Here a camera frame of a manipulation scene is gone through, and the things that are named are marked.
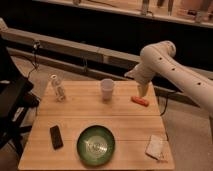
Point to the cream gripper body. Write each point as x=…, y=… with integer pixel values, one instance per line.
x=142, y=90

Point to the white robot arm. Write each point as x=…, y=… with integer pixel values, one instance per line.
x=158, y=58

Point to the orange carrot toy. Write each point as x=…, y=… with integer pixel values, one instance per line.
x=140, y=101

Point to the white paper cup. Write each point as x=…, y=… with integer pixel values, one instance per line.
x=107, y=87

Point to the white folded cloth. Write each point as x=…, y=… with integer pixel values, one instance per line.
x=155, y=147

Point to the green round plate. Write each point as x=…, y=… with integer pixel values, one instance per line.
x=95, y=145

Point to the black chair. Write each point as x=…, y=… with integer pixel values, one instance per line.
x=15, y=100

